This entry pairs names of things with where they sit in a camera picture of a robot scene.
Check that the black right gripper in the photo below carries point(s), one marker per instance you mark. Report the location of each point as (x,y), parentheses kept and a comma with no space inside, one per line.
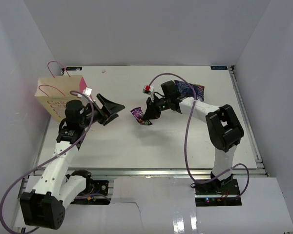
(152,112)

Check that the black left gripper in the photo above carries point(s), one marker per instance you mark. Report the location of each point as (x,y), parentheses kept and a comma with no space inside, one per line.
(103,114)

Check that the purple M&M packet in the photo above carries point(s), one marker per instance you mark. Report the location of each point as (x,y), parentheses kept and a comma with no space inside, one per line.
(138,114)

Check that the beige and pink paper bag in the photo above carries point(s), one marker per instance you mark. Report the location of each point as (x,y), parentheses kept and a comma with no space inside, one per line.
(54,92)

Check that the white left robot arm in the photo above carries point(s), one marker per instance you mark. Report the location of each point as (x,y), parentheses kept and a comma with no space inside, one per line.
(45,205)

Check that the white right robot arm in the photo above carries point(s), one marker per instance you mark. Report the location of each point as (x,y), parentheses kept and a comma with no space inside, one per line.
(224,128)

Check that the large dark blue snack bag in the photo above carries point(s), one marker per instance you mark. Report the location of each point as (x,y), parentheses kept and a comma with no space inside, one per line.
(186,90)

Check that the blue label back left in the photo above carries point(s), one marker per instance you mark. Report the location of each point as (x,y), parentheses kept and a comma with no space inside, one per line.
(71,68)

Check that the blue label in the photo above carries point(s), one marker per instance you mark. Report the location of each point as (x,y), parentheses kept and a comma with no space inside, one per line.
(218,68)
(71,68)

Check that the blue label back right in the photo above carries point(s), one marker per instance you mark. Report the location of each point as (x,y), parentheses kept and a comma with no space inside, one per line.
(218,68)

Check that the white cardboard front panel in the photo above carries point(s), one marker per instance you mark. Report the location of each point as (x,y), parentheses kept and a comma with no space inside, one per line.
(165,205)

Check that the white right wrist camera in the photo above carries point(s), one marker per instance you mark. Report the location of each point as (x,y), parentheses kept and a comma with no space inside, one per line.
(149,90)

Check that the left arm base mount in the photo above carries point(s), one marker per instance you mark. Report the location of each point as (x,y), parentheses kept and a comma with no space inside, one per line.
(95,195)

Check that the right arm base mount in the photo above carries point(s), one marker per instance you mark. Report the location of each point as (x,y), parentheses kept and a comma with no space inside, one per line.
(208,196)

